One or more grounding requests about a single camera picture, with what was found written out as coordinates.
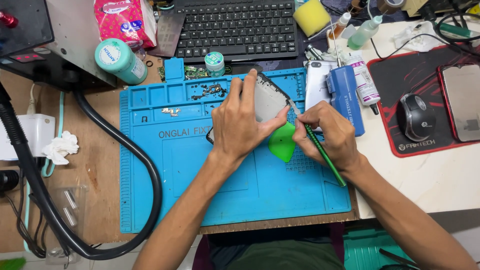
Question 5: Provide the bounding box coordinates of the white glue bottle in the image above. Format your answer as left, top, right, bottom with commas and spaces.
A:
344, 52, 382, 115

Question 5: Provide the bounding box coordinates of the blue silicone repair mat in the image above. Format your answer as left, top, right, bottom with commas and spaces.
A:
119, 57, 352, 234

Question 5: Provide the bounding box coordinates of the clear plastic bag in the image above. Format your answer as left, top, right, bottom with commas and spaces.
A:
45, 184, 89, 265

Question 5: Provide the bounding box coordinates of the black red mouse pad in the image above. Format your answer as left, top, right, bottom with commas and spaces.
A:
367, 44, 480, 158

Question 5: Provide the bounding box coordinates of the small green lidded jar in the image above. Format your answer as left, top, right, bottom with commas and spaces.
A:
204, 52, 226, 78

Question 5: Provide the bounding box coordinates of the brown tape roll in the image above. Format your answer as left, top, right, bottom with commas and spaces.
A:
376, 0, 407, 16

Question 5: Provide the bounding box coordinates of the green handled scraper tool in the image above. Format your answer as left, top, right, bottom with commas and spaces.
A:
288, 99, 347, 187

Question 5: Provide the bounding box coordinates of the green soldering iron handle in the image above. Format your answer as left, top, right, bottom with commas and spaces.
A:
438, 22, 480, 40

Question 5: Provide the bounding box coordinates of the pink tissue packet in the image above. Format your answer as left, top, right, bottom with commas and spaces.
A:
94, 0, 158, 49

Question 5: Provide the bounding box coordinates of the black hot air hose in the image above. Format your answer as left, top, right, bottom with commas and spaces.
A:
0, 82, 163, 261

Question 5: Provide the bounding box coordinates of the teal flux tube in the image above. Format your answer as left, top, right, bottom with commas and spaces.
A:
94, 38, 148, 85

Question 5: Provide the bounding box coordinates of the pile of black debris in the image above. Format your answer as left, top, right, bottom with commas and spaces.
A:
190, 83, 229, 101

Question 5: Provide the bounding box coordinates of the green plastic opening pick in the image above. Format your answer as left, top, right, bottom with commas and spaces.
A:
268, 121, 298, 163

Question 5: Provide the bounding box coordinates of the orange liquid dropper bottle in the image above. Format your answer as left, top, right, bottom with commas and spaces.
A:
329, 12, 352, 40

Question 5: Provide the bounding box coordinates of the red framed phone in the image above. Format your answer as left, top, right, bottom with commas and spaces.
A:
437, 63, 480, 143

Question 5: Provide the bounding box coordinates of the white power adapter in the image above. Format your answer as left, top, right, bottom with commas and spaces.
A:
0, 113, 56, 161

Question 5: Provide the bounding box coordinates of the teal cable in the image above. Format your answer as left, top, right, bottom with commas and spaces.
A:
22, 91, 66, 253

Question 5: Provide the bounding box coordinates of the blue tool box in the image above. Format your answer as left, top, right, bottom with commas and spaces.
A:
326, 65, 366, 137

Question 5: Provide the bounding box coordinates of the crumpled white tissue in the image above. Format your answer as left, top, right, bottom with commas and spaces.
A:
393, 21, 445, 52
41, 130, 80, 166

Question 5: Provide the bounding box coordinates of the person's right hand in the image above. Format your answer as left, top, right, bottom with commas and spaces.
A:
292, 100, 365, 174

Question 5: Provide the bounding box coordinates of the metal stencil plate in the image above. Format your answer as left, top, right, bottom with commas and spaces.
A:
147, 13, 187, 58

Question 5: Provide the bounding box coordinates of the black computer mouse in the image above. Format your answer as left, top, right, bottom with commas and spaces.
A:
397, 93, 437, 142

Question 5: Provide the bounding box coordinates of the green circuit board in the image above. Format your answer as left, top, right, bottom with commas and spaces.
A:
157, 65, 210, 82

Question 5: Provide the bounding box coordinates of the black keyboard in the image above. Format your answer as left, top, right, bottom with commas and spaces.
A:
174, 0, 300, 63

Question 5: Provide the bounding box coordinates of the yellow sponge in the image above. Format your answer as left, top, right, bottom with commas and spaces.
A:
292, 0, 331, 37

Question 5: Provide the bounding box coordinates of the hot air rework station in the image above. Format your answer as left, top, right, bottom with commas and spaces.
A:
0, 0, 118, 93

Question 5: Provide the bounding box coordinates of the person's green shirt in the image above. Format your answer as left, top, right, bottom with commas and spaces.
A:
192, 223, 346, 270

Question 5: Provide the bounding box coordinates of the white phone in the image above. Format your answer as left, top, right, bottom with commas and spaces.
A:
304, 60, 338, 133

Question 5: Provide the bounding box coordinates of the teal plastic stool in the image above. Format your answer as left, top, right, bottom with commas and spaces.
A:
343, 227, 421, 270

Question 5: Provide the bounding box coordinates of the clear green liquid bottle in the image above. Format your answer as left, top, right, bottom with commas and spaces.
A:
347, 15, 384, 51

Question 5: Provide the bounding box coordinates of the person's left hand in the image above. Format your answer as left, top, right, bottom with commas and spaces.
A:
211, 69, 292, 163

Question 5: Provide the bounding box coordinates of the black phone frame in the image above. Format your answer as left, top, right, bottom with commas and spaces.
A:
205, 72, 293, 145

